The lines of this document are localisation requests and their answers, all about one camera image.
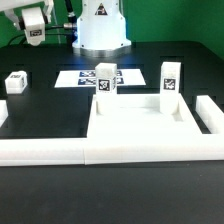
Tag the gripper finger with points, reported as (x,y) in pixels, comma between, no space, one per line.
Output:
(48,7)
(10,14)

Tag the white square table top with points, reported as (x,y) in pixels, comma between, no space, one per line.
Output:
(138,115)

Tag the white sheet with tags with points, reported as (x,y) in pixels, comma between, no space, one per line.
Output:
(87,78)

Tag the white U-shaped fence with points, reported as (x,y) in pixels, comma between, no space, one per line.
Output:
(60,151)

